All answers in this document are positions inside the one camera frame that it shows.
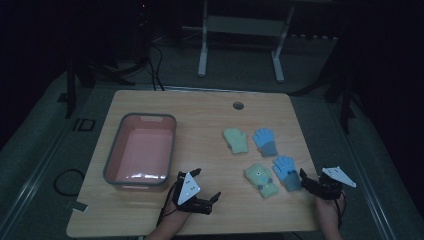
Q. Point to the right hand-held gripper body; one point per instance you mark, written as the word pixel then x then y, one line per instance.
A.
pixel 330 186

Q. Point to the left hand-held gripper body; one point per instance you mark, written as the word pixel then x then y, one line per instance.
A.
pixel 188 190

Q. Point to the blue glove with dark dots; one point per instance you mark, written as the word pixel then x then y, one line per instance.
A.
pixel 285 170

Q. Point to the plain blue glove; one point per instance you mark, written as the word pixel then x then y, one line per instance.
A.
pixel 265 140

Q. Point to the pink basin with grey rim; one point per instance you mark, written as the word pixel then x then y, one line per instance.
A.
pixel 143 150

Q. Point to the person's right hand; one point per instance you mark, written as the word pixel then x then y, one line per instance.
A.
pixel 328 208

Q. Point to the person's left hand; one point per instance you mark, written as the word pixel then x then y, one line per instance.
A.
pixel 175 209

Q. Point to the green mitten with blue patches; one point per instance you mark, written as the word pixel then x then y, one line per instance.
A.
pixel 264 187

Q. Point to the plain pale green mitten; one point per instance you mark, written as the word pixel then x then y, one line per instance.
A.
pixel 236 141

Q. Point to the grey tape piece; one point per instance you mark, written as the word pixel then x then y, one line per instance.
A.
pixel 80 206

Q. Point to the dark tripod stand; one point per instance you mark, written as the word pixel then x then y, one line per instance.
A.
pixel 143 33

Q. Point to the dark metal stand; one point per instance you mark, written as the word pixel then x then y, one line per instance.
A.
pixel 70 86

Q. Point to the white metal stand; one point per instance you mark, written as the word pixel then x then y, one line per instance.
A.
pixel 245 26

